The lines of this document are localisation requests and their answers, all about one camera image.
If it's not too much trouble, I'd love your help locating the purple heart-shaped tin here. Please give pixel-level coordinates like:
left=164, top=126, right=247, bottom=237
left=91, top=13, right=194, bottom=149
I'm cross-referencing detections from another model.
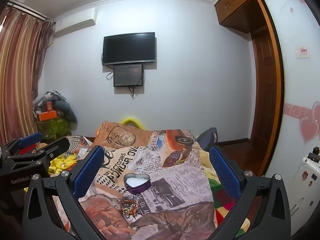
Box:
left=123, top=173, right=151, bottom=195

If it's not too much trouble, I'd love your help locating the yellow cloth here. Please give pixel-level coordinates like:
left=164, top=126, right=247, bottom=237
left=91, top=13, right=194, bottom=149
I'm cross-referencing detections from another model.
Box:
left=48, top=153, right=77, bottom=176

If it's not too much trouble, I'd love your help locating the orange box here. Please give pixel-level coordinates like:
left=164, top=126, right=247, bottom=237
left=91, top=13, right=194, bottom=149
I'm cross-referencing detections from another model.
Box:
left=38, top=110, right=59, bottom=122

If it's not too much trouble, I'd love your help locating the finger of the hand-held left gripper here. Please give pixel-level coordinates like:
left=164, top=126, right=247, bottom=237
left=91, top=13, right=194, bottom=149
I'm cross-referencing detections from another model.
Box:
left=5, top=137, right=71, bottom=165
left=0, top=132, right=43, bottom=158

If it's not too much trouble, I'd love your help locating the striped brown curtain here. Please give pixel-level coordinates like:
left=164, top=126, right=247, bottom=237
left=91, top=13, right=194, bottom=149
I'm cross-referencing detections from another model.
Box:
left=0, top=3, right=55, bottom=146

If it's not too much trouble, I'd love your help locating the green patterned bag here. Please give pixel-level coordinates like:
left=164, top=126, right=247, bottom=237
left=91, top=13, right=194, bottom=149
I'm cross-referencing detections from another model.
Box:
left=36, top=118, right=72, bottom=139

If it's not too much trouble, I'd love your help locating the brown wooden door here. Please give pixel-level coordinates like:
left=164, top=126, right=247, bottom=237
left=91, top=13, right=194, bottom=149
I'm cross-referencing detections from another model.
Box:
left=250, top=27, right=277, bottom=144

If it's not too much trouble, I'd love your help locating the newspaper print blanket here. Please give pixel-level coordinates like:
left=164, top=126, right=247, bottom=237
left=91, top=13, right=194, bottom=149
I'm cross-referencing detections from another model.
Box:
left=62, top=121, right=218, bottom=240

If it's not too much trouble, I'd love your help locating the pile of clothes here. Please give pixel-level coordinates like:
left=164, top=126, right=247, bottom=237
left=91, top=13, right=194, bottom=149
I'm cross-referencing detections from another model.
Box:
left=32, top=89, right=78, bottom=131

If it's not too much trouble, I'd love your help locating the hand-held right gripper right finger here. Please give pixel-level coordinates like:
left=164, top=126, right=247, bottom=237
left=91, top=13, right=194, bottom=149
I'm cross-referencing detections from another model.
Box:
left=209, top=145, right=292, bottom=240

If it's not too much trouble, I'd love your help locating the white air conditioner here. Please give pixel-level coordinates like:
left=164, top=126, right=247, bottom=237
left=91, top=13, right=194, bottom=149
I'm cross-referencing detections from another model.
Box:
left=53, top=8, right=97, bottom=38

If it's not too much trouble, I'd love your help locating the dark blue pillow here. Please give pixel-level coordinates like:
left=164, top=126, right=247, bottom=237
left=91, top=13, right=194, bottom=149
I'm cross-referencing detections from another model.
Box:
left=196, top=127, right=218, bottom=153

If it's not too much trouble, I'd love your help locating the white sliding wardrobe door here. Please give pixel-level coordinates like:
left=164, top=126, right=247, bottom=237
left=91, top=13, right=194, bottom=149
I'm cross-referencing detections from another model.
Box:
left=259, top=0, right=320, bottom=236

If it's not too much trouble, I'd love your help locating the small black wall screen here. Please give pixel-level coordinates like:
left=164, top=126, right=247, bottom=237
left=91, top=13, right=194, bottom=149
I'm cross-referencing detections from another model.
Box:
left=113, top=64, right=145, bottom=88

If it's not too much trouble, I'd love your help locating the pink heart sticker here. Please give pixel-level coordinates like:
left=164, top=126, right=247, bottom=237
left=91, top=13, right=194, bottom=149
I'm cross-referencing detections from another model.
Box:
left=285, top=100, right=320, bottom=145

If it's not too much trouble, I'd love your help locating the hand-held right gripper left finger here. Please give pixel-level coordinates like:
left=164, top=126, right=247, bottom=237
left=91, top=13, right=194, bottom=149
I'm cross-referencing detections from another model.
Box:
left=22, top=145, right=105, bottom=240

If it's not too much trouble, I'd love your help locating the small white door sticker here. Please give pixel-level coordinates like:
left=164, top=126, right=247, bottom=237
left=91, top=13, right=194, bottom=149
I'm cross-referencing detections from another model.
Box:
left=295, top=45, right=311, bottom=59

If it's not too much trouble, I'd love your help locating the black wall television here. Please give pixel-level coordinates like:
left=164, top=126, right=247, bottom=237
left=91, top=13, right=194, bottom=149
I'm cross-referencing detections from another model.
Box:
left=103, top=32, right=156, bottom=66

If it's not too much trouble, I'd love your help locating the red string bracelet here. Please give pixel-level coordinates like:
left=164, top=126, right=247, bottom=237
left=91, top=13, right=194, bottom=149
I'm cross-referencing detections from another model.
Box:
left=121, top=197, right=140, bottom=212

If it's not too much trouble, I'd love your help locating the wooden overhead cabinet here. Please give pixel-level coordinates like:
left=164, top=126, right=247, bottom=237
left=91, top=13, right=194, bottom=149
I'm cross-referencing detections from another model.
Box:
left=214, top=0, right=270, bottom=34

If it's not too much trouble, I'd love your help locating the yellow plastic object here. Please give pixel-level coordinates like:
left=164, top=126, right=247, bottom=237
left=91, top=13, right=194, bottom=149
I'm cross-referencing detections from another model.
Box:
left=120, top=116, right=146, bottom=131

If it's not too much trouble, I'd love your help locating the white suitcase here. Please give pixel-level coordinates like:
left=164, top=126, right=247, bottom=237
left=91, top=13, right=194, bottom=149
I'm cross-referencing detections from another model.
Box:
left=287, top=152, right=320, bottom=236

